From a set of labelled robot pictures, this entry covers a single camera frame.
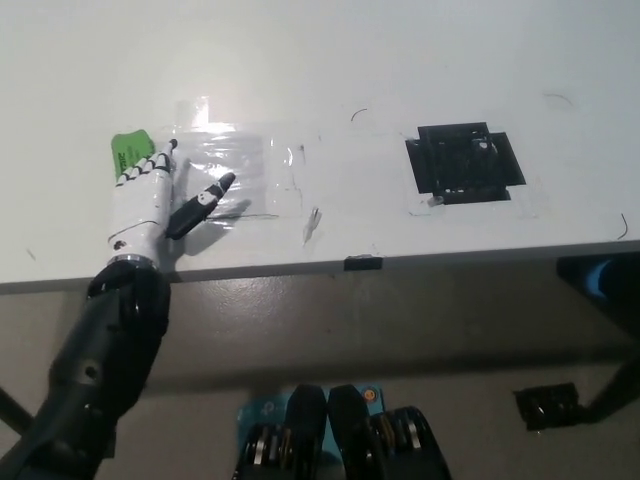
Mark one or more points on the black object with blue patch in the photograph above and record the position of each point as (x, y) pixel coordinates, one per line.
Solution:
(602, 285)

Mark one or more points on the teal tp-link box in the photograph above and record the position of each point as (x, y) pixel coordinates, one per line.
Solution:
(260, 407)

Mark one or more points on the black tape patch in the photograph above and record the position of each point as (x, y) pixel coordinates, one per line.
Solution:
(455, 165)

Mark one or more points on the green whiteboard eraser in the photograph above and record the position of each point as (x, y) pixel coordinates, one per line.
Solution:
(131, 147)

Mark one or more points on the black floor foot plate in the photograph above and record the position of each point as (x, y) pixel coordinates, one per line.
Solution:
(549, 407)

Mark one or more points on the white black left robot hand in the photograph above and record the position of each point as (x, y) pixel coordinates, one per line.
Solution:
(140, 215)

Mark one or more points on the clear plastic sheet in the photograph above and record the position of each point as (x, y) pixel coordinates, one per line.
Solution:
(240, 155)

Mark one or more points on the small black tape strip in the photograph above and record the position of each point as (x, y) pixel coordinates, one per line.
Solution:
(363, 263)

